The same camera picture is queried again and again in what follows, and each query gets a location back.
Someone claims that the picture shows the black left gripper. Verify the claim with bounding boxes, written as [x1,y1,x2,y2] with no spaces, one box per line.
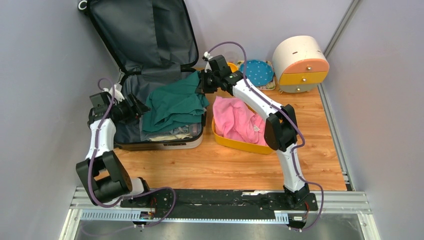
[110,93,152,126]

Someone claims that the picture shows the dark green garment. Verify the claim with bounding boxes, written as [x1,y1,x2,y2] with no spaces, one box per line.
[141,71,210,133]

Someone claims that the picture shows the pink garment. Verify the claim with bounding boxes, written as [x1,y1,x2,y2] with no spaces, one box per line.
[212,96,267,146]

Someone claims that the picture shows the light blue denim jeans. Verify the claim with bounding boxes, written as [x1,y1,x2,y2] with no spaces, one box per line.
[140,123,202,142]

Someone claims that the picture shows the yellow plastic basket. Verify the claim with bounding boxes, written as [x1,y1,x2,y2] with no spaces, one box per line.
[211,104,273,155]

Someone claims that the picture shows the black white space suitcase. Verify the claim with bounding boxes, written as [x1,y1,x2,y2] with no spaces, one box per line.
[77,0,208,152]

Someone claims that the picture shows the beige sandal shoe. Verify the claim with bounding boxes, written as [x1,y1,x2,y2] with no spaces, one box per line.
[147,132,193,142]

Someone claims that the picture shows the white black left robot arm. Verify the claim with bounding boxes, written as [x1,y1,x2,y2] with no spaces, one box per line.
[75,91,153,208]

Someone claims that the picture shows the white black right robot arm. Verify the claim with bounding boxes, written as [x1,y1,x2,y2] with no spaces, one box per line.
[198,52,310,210]

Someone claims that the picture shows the small yellow bowl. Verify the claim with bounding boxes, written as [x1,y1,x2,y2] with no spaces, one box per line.
[227,62,239,73]

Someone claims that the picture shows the blue dotted plate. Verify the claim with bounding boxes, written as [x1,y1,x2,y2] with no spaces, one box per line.
[238,59,274,87]

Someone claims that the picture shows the floral placemat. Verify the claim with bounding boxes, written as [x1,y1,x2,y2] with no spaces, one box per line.
[256,61,276,91]

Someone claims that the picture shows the cream round drawer cabinet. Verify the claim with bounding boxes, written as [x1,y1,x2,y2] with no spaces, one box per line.
[271,35,330,94]

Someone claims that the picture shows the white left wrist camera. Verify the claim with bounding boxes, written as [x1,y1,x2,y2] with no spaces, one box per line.
[102,83,125,104]

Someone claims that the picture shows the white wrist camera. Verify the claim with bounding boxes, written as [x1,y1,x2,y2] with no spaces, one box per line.
[102,83,125,104]
[202,51,212,72]

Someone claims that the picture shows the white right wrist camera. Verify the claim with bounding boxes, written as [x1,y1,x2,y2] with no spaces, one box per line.
[202,51,212,72]

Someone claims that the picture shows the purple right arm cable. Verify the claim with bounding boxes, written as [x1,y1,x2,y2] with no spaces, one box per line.
[205,41,325,232]

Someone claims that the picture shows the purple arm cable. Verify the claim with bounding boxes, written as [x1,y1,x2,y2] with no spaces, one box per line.
[86,77,177,228]
[205,41,325,232]

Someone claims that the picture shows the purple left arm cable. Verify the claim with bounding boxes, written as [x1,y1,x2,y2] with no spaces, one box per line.
[86,77,177,228]

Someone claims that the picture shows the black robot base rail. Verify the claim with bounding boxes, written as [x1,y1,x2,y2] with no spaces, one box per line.
[120,189,319,228]

